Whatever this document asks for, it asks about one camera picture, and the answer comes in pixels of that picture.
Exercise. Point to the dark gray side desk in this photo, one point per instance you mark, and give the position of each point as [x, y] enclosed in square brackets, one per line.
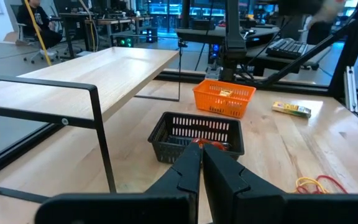
[204, 32]

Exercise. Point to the silver metal bracket strip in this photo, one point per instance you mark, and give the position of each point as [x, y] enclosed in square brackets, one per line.
[351, 90]

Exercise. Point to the seated person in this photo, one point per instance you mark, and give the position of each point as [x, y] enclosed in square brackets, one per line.
[42, 21]

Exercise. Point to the wooden background desk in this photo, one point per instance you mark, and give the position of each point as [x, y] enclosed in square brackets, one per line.
[120, 21]

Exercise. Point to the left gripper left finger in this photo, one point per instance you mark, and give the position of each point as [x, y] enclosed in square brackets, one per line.
[135, 208]

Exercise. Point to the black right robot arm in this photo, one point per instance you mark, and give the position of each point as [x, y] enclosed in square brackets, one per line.
[233, 37]

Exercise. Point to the black slotted plastic basket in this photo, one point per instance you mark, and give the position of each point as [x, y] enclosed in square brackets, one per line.
[185, 141]

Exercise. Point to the red coil wristband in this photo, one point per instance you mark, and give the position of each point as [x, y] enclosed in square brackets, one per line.
[216, 144]

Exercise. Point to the gray office chair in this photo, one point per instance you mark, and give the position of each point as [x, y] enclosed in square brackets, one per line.
[22, 32]

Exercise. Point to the computer tower green lights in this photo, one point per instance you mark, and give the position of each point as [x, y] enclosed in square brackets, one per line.
[123, 42]

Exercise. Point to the black computer keyboard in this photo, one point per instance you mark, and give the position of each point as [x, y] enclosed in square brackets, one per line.
[287, 48]

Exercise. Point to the rubber band pile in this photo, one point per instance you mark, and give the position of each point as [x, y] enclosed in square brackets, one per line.
[337, 183]

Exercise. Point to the yellow rubber band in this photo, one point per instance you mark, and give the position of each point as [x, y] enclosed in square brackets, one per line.
[306, 179]

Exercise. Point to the orange slotted plastic basket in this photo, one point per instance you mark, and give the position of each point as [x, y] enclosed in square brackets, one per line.
[219, 111]

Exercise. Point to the yellow crayon box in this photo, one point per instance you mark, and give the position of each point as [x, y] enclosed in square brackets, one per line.
[291, 109]

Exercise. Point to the wooden shelf riser black legs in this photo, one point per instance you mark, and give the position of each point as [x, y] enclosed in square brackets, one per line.
[104, 71]

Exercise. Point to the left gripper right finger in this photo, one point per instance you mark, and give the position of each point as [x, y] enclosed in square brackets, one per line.
[259, 208]

